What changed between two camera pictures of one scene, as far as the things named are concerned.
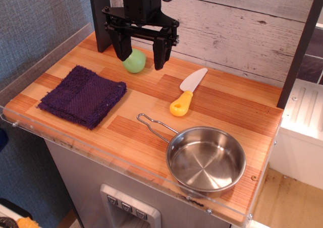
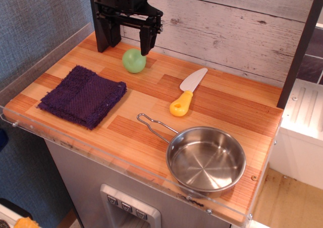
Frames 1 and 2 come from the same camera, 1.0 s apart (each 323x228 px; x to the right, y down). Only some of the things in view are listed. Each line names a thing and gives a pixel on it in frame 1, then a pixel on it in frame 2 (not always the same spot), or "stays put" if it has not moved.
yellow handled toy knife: [180, 106] stays put
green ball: [136, 62] stays put
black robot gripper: [142, 15] to [129, 4]
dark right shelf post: [303, 46] stays put
